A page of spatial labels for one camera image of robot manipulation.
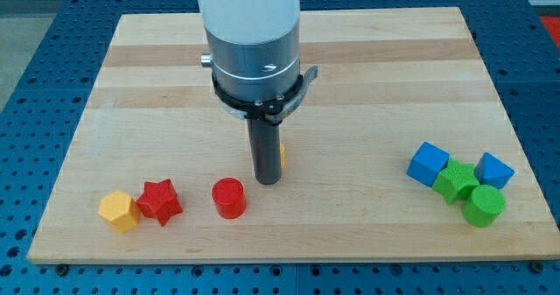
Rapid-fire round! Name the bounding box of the blue triangular prism block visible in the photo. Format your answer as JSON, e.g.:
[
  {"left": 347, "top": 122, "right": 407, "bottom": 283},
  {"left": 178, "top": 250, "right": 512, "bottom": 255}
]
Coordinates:
[{"left": 474, "top": 152, "right": 515, "bottom": 189}]

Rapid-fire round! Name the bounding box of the blue cube block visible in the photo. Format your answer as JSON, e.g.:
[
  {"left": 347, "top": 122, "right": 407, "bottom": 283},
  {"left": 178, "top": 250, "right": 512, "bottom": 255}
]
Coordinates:
[{"left": 406, "top": 142, "right": 450, "bottom": 187}]

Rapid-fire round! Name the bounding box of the yellow hexagon block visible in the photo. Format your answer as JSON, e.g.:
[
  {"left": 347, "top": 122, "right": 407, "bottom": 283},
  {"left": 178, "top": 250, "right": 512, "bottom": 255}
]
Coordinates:
[{"left": 98, "top": 190, "right": 141, "bottom": 233}]

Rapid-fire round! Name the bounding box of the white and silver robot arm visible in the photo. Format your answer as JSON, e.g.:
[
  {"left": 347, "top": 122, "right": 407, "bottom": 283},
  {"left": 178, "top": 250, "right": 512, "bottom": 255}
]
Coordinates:
[{"left": 198, "top": 0, "right": 300, "bottom": 119}]

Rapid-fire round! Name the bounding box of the red star block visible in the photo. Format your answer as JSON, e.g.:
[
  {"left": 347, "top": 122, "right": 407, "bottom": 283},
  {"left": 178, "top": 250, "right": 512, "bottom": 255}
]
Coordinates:
[{"left": 136, "top": 179, "right": 184, "bottom": 227}]

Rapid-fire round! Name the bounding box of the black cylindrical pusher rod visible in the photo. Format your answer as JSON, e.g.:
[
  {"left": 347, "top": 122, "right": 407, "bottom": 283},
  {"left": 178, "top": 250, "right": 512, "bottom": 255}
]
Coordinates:
[{"left": 247, "top": 119, "right": 282, "bottom": 185}]

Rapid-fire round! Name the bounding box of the wooden board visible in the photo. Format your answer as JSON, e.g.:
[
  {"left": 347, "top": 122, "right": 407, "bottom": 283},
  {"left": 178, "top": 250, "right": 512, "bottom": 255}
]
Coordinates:
[{"left": 28, "top": 7, "right": 559, "bottom": 264}]

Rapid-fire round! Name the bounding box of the yellow heart block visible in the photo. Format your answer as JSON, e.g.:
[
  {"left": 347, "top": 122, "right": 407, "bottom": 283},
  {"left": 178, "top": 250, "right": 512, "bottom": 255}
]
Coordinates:
[{"left": 280, "top": 143, "right": 286, "bottom": 169}]

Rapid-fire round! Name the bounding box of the black clamp ring with lever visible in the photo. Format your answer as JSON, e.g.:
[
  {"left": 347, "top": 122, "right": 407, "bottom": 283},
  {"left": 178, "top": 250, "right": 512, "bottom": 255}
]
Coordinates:
[{"left": 211, "top": 65, "right": 319, "bottom": 126}]

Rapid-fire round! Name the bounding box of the green star block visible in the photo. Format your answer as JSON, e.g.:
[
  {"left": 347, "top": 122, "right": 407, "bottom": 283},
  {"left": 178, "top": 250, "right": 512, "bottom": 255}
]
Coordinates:
[{"left": 431, "top": 158, "right": 480, "bottom": 205}]

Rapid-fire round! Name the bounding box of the green cylinder block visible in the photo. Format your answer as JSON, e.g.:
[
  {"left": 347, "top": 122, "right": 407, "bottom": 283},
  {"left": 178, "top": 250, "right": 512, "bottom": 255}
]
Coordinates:
[{"left": 462, "top": 185, "right": 507, "bottom": 228}]

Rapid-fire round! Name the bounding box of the red cylinder block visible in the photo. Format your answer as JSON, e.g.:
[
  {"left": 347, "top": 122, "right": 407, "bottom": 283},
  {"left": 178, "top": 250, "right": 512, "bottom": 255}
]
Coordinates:
[{"left": 211, "top": 178, "right": 247, "bottom": 219}]

